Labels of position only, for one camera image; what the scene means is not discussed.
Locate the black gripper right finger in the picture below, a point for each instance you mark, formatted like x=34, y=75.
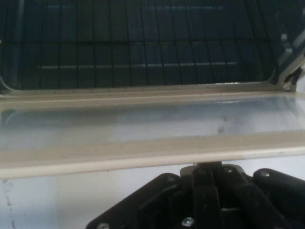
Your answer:
x=274, y=190

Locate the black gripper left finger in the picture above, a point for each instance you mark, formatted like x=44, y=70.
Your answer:
x=205, y=190

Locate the white glass oven door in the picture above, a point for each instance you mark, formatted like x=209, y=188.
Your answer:
x=143, y=128

